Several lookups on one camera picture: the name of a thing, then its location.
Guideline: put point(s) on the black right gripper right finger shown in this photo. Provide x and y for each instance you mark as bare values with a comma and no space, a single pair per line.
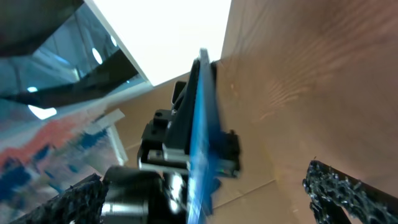
335,196

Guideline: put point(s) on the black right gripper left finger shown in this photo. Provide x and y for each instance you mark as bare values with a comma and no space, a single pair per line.
80,203

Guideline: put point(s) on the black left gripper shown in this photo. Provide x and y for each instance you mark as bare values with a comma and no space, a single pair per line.
166,140

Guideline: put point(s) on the blue Galaxy smartphone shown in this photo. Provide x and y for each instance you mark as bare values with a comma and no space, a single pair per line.
204,145

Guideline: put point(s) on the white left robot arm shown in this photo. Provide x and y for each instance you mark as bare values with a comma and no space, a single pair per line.
148,196

